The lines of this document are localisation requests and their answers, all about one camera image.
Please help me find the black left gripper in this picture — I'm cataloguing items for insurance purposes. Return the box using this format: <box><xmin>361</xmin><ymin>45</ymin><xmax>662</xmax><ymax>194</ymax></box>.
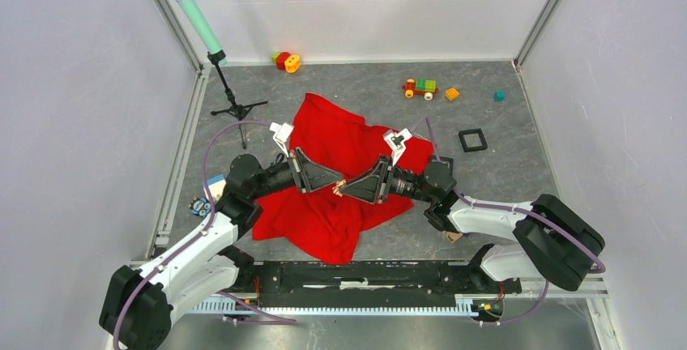
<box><xmin>250</xmin><ymin>147</ymin><xmax>344</xmax><ymax>200</ymax></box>

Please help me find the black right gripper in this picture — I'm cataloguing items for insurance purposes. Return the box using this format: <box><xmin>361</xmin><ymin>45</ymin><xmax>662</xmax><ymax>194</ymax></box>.
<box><xmin>340</xmin><ymin>154</ymin><xmax>435</xmax><ymax>204</ymax></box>

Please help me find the gold butterfly brooch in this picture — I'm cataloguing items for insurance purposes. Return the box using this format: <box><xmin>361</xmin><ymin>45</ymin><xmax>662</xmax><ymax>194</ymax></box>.
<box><xmin>332</xmin><ymin>180</ymin><xmax>346</xmax><ymax>197</ymax></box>

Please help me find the red garment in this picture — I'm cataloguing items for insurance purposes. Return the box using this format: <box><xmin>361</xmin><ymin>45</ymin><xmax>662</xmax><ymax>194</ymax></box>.
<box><xmin>252</xmin><ymin>93</ymin><xmax>414</xmax><ymax>264</ymax></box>

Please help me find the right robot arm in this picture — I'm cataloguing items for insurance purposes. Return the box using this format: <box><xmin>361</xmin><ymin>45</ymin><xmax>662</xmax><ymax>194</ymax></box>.
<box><xmin>333</xmin><ymin>156</ymin><xmax>606</xmax><ymax>292</ymax></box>

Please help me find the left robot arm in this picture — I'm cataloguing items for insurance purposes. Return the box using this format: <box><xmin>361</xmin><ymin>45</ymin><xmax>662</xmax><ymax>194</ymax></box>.
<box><xmin>99</xmin><ymin>147</ymin><xmax>343</xmax><ymax>349</ymax></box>

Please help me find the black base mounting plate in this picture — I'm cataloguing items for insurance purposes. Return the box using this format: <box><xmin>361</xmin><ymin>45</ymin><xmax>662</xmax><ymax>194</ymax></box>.
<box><xmin>222</xmin><ymin>248</ymin><xmax>522</xmax><ymax>307</ymax></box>

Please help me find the black tripod stand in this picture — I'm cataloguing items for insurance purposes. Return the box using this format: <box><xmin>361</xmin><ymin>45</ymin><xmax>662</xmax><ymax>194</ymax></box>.
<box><xmin>207</xmin><ymin>49</ymin><xmax>268</xmax><ymax>122</ymax></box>

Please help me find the white and blue block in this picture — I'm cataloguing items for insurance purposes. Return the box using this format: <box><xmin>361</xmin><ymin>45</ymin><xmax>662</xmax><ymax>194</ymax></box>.
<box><xmin>207</xmin><ymin>174</ymin><xmax>226</xmax><ymax>203</ymax></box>

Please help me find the wooden letter cube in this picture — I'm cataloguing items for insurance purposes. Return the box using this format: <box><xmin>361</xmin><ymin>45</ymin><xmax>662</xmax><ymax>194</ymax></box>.
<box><xmin>443</xmin><ymin>232</ymin><xmax>463</xmax><ymax>243</ymax></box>

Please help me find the orange toy block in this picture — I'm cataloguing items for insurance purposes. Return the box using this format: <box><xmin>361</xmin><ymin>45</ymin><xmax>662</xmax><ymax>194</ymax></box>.
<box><xmin>284</xmin><ymin>54</ymin><xmax>301</xmax><ymax>74</ymax></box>

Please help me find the blue patterned card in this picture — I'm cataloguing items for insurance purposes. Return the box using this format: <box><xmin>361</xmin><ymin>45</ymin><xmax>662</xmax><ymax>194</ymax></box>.
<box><xmin>188</xmin><ymin>197</ymin><xmax>211</xmax><ymax>218</ymax></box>

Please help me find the colourful toy train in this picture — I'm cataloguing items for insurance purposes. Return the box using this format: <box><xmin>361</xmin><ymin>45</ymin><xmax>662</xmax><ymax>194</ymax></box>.
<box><xmin>402</xmin><ymin>79</ymin><xmax>438</xmax><ymax>100</ymax></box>

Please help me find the red toy block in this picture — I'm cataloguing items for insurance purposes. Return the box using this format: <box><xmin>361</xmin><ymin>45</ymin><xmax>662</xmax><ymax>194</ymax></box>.
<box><xmin>275</xmin><ymin>51</ymin><xmax>291</xmax><ymax>70</ymax></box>

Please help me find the orange lego brick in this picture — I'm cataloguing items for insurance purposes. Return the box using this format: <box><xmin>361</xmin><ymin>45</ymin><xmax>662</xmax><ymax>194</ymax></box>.
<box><xmin>444</xmin><ymin>87</ymin><xmax>460</xmax><ymax>101</ymax></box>

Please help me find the green toy block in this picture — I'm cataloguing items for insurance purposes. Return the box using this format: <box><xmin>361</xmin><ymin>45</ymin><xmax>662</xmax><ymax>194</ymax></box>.
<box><xmin>271</xmin><ymin>51</ymin><xmax>281</xmax><ymax>65</ymax></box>

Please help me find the teal small cube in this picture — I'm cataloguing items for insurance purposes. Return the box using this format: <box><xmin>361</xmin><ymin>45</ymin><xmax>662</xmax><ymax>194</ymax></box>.
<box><xmin>493</xmin><ymin>90</ymin><xmax>506</xmax><ymax>102</ymax></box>

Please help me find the mint green microphone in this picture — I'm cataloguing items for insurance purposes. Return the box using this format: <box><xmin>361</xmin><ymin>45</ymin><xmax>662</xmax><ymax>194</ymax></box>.
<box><xmin>175</xmin><ymin>0</ymin><xmax>227</xmax><ymax>65</ymax></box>

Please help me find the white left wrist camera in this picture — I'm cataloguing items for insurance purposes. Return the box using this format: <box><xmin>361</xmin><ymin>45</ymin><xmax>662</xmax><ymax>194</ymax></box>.
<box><xmin>269</xmin><ymin>122</ymin><xmax>294</xmax><ymax>156</ymax></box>

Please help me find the slotted cable duct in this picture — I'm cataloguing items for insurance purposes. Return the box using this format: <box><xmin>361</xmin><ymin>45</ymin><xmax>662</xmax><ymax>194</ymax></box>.
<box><xmin>188</xmin><ymin>296</ymin><xmax>479</xmax><ymax>318</ymax></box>

